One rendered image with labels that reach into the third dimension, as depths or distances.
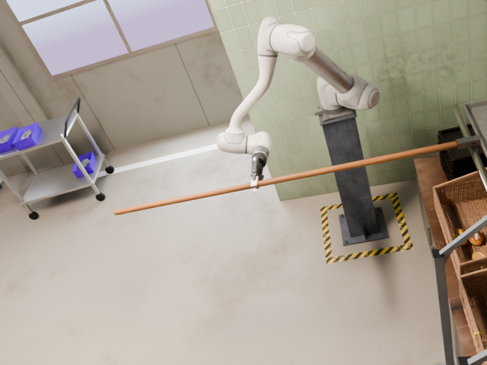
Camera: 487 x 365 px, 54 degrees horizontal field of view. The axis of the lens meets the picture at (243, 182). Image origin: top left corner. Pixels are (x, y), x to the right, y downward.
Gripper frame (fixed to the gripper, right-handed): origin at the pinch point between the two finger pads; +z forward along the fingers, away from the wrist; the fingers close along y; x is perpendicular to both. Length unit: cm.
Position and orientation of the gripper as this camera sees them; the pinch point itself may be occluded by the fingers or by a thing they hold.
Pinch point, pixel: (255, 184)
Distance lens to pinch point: 232.4
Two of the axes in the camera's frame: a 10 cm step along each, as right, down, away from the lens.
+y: 3.1, 7.5, 5.8
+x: -9.4, 1.6, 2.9
